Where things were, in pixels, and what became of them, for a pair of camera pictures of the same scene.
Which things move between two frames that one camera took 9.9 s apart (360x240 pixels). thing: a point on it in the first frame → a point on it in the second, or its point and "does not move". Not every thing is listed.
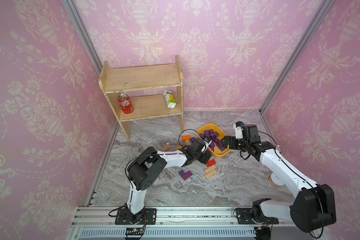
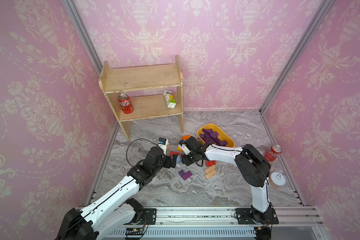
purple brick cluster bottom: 185,175 does not move
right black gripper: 233,140 → 186,161
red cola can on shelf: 125,103 does not move
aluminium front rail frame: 99,223 does not move
